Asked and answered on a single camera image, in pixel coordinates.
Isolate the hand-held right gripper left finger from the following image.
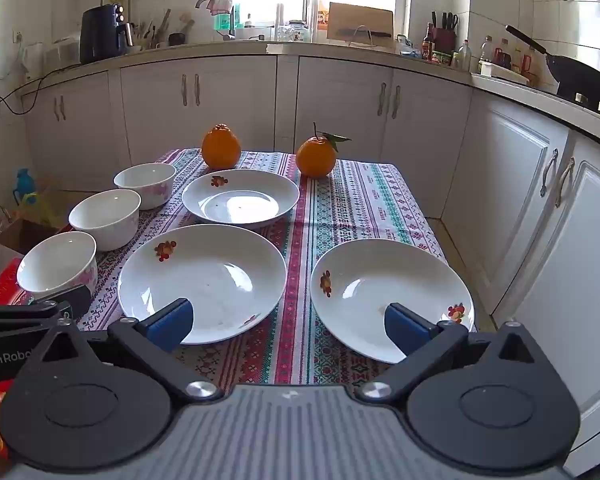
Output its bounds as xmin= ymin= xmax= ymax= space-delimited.
xmin=35 ymin=298 xmax=224 ymax=403

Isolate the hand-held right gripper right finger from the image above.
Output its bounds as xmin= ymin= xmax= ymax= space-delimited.
xmin=356 ymin=303 xmax=546 ymax=403

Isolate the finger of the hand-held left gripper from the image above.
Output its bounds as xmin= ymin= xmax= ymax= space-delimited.
xmin=0 ymin=285 xmax=92 ymax=333

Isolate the white bowl pink flower print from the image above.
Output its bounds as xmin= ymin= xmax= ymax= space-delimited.
xmin=68 ymin=189 xmax=142 ymax=252
xmin=16 ymin=231 xmax=98 ymax=301
xmin=113 ymin=162 xmax=177 ymax=211

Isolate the white plate fruit print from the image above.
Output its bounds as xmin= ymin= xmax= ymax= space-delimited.
xmin=117 ymin=224 xmax=288 ymax=345
xmin=181 ymin=168 xmax=301 ymax=231
xmin=310 ymin=239 xmax=476 ymax=365

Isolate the cardboard box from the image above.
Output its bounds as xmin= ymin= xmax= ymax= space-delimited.
xmin=0 ymin=217 xmax=63 ymax=273

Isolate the blue plastic toy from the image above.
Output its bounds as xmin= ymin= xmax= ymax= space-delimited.
xmin=14 ymin=168 xmax=40 ymax=207

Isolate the striped patterned tablecloth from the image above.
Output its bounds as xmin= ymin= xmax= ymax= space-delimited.
xmin=77 ymin=147 xmax=448 ymax=386

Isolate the orange without leaf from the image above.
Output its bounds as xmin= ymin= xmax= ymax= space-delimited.
xmin=201 ymin=123 xmax=242 ymax=170

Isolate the orange with green leaf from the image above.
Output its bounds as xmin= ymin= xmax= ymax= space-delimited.
xmin=295 ymin=122 xmax=353 ymax=179

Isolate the white kitchen appliance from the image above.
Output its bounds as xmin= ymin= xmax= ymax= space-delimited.
xmin=22 ymin=42 xmax=46 ymax=81
xmin=45 ymin=37 xmax=81 ymax=68

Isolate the black air fryer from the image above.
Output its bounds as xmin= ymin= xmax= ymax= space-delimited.
xmin=79 ymin=4 xmax=131 ymax=65

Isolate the utensil holder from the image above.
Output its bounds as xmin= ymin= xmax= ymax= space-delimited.
xmin=130 ymin=7 xmax=196 ymax=53

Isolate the white tray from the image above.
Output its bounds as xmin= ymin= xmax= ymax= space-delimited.
xmin=477 ymin=60 xmax=531 ymax=83

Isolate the gas stove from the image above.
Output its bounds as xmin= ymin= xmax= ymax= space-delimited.
xmin=555 ymin=91 xmax=600 ymax=123

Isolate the red knife block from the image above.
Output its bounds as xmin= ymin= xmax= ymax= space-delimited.
xmin=431 ymin=10 xmax=459 ymax=56

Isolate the black kitchen knife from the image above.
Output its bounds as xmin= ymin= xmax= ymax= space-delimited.
xmin=337 ymin=29 xmax=393 ymax=40

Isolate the green dish soap bottle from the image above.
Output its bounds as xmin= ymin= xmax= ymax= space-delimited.
xmin=215 ymin=5 xmax=241 ymax=31

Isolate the black wok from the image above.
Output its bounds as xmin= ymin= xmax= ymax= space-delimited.
xmin=505 ymin=25 xmax=600 ymax=106

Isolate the wooden cutting board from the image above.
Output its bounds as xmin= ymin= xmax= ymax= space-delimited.
xmin=326 ymin=2 xmax=396 ymax=43

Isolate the metal faucet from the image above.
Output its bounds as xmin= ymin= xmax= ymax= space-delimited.
xmin=195 ymin=0 xmax=236 ymax=41

